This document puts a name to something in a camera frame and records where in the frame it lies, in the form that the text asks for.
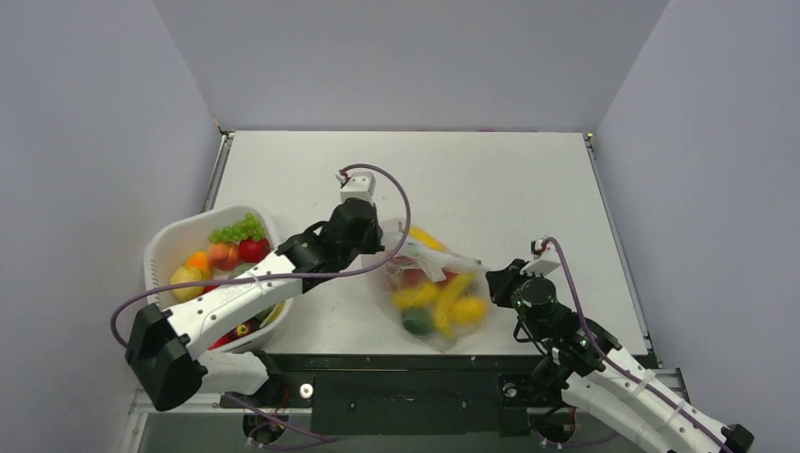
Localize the clear printed plastic bag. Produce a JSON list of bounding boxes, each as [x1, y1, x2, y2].
[[363, 218, 492, 353]]

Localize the yellow fake banana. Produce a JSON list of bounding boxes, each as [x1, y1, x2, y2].
[[432, 274, 475, 340]]

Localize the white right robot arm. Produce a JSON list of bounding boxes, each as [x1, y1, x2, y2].
[[486, 260, 755, 452]]

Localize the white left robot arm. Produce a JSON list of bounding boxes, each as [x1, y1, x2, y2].
[[125, 198, 384, 411]]

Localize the red fake apple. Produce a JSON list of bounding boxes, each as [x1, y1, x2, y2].
[[238, 238, 271, 263]]

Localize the green fake grapes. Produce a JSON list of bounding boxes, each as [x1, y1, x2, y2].
[[208, 213, 267, 244]]

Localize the small green fake fruit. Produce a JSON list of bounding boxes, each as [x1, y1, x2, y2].
[[401, 307, 435, 336]]

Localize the green fake melon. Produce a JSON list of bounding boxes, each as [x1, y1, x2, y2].
[[227, 262, 256, 279]]

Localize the fake peach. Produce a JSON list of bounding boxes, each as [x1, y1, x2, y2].
[[207, 242, 241, 271]]

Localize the red fake pepper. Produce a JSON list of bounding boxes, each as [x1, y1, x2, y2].
[[208, 318, 261, 350]]

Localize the orange fake fruit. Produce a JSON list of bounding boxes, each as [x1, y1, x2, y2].
[[184, 250, 213, 280]]

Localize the yellow fake lemon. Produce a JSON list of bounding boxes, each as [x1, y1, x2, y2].
[[170, 266, 207, 304]]

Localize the white plastic basket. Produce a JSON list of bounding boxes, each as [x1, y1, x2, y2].
[[143, 202, 293, 353]]

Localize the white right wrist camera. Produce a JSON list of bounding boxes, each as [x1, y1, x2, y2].
[[520, 238, 561, 277]]

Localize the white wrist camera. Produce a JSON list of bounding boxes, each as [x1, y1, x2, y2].
[[520, 238, 561, 277], [337, 171, 375, 205]]

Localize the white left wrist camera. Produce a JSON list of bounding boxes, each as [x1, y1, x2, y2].
[[337, 171, 375, 205]]

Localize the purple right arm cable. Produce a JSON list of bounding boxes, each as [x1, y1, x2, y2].
[[542, 236, 736, 453]]

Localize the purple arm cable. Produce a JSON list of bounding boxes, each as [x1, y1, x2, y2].
[[542, 236, 736, 453], [109, 162, 412, 351]]

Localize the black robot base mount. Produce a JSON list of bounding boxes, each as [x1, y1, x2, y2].
[[243, 354, 567, 436]]

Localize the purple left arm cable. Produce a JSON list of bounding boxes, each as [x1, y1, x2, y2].
[[109, 162, 412, 351]]

